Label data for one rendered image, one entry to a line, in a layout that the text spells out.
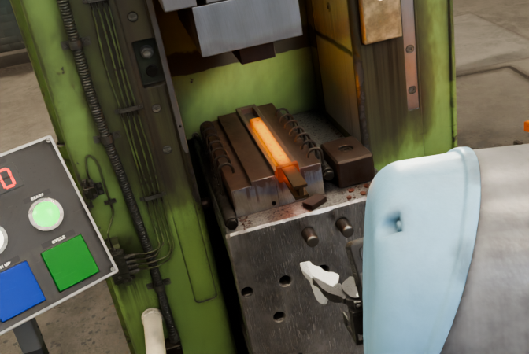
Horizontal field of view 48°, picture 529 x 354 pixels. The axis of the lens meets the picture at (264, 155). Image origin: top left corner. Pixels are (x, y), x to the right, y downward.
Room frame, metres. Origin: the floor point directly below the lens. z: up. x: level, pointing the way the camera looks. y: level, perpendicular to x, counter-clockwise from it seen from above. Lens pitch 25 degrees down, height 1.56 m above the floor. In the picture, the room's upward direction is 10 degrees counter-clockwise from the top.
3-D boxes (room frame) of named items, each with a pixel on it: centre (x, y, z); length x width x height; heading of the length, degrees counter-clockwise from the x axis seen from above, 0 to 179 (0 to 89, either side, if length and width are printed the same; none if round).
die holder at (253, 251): (1.34, -0.03, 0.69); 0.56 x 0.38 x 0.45; 9
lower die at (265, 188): (1.32, 0.02, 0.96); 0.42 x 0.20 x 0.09; 9
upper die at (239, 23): (1.32, 0.02, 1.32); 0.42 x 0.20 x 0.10; 9
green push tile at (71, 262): (0.90, 0.37, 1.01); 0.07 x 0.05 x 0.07; 124
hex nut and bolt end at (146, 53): (1.24, 0.20, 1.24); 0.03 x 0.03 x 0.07; 9
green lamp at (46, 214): (0.93, 0.40, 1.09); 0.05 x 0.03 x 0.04; 99
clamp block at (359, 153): (1.21, -0.18, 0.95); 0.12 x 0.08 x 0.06; 9
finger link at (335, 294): (0.71, -0.07, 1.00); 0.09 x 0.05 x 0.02; 42
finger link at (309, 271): (0.74, -0.05, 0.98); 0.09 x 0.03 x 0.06; 42
